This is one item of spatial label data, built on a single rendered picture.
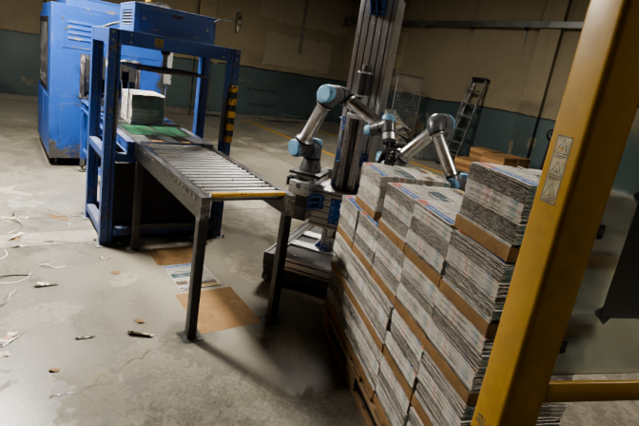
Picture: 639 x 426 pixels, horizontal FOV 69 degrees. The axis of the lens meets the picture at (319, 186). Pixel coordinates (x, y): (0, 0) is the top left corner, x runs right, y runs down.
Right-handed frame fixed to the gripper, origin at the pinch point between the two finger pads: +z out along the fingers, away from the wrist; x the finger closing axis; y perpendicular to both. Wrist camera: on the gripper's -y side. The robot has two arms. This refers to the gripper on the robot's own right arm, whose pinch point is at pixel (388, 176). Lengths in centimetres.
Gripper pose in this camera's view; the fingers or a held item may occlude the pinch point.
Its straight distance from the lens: 257.8
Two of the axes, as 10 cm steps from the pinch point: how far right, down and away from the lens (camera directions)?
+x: 9.6, 0.9, 2.7
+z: -0.2, 9.7, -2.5
